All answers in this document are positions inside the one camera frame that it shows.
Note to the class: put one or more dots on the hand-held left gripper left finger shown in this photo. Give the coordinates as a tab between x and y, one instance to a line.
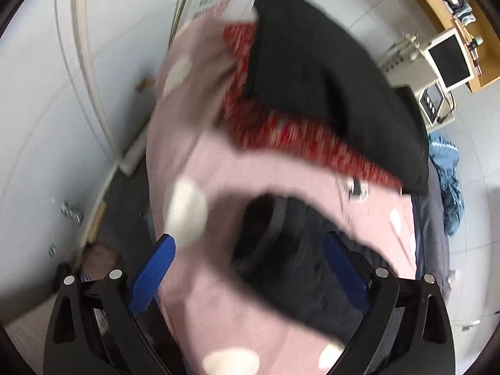
153	271

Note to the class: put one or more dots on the light blue cloth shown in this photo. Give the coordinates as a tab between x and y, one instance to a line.
447	175

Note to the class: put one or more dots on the black quilted jacket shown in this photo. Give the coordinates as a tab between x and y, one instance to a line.
297	273

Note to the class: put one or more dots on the wooden shelf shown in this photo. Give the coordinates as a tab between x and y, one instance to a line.
482	58

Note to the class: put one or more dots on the pink polka dot blanket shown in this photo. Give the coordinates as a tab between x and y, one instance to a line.
234	164

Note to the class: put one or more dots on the grey duvet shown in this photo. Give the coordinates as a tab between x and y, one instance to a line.
431	222

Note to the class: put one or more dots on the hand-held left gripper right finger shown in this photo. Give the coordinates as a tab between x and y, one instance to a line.
347	271

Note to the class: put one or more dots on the black garment with red trim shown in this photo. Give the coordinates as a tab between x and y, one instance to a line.
312	66

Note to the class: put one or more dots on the white appliance with screen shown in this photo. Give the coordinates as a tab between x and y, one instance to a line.
449	58

